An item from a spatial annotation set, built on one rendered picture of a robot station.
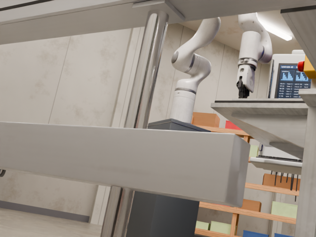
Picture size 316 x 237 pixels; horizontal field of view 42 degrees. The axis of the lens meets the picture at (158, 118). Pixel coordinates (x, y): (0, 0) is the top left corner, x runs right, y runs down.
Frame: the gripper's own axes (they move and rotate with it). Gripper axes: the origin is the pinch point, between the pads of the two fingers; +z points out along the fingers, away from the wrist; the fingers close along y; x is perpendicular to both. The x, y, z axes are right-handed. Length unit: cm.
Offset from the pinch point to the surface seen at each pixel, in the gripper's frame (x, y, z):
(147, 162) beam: -24, -92, 44
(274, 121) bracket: -15.9, -2.5, 9.1
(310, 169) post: -33.9, -12.4, 29.0
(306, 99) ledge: -32.3, -20.3, 6.5
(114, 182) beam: -17, -92, 49
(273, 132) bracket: -16.3, -2.4, 14.0
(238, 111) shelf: -1.2, -5.3, 6.3
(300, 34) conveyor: -43, -71, 8
